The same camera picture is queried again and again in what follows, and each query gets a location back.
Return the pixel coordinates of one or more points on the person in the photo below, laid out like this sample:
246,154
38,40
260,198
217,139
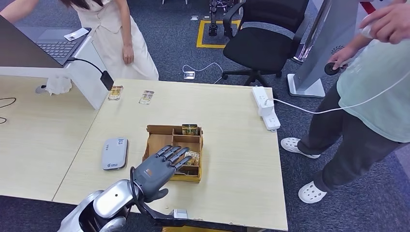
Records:
378,96
109,32

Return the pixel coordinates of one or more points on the white ID card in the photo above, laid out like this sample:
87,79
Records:
76,34

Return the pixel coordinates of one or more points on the white power strip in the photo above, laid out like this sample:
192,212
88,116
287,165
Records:
271,121

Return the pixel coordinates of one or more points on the black robot legs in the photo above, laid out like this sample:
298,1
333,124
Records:
212,30

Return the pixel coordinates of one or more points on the wooden organizer box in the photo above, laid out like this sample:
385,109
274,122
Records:
157,142

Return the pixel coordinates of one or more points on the white handheld controller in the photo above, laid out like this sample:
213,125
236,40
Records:
365,32

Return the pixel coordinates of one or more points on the person's right hand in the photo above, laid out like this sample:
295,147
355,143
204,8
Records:
342,56

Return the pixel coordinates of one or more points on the white raised desk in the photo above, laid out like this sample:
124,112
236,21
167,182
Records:
88,80

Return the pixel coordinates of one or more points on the grey card reader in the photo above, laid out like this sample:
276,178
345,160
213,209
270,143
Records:
114,153

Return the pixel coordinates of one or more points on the person's right forearm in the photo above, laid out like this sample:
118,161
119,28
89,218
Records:
362,41
16,11

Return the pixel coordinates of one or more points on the grey desk grommet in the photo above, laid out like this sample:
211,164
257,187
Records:
40,89

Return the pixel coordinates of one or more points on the black office chair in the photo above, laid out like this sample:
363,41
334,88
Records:
261,47

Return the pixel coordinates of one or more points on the white clog shoe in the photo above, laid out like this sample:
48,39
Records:
299,148
310,192

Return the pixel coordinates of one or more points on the metal floor socket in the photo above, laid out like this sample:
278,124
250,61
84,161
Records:
189,75

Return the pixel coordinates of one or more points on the yellow floor tape square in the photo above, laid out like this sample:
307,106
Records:
199,34

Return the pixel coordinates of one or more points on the person's left hand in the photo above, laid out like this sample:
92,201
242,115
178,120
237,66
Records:
387,22
128,54

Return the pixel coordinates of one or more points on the person's left forearm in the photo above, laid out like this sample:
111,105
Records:
125,22

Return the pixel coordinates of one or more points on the white plug charger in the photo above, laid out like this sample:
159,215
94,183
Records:
265,108

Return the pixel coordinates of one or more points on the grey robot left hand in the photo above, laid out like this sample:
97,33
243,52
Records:
153,174

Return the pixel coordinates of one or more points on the room key card HOTEL print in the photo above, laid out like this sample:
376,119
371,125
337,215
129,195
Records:
194,157

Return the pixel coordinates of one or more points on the dark grey laptop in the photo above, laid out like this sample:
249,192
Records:
54,49

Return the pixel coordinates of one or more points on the grey floor plate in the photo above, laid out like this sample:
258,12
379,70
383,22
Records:
193,18

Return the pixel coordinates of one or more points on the green gold room key card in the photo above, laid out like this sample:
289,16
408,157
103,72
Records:
189,129

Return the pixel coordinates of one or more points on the white crumpled tissue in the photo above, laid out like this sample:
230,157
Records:
59,85

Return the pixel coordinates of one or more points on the silver kiosk stand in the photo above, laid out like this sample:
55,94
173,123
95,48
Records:
322,54

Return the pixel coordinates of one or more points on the black round controller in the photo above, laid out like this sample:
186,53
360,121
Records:
331,68

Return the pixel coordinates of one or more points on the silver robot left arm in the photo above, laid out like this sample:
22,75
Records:
112,200

